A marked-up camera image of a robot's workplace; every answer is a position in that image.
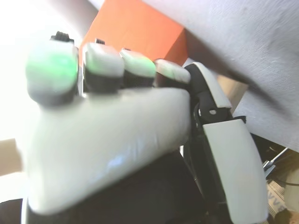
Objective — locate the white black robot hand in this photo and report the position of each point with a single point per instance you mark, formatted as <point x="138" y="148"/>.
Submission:
<point x="233" y="151"/>

